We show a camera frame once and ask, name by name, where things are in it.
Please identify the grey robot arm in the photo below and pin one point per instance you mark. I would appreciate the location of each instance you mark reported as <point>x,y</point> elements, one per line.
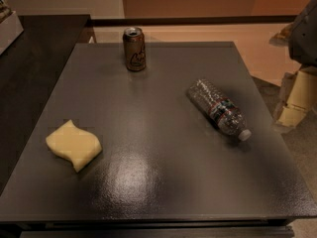
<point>302,43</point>

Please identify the white box on counter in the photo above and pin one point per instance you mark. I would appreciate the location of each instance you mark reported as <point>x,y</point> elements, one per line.
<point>10,26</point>

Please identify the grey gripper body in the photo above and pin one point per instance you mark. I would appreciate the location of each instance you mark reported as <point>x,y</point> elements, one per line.
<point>305,37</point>

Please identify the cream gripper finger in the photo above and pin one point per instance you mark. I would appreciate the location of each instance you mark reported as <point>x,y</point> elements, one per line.
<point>286,118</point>

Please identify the clear plastic water bottle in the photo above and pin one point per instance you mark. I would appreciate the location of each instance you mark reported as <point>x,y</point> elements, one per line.
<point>219,108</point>

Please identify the yellow sponge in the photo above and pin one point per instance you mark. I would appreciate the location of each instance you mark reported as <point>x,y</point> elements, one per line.
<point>73,144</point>

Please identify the orange soda can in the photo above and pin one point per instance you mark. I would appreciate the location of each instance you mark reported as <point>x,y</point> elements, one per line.
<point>134,49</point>

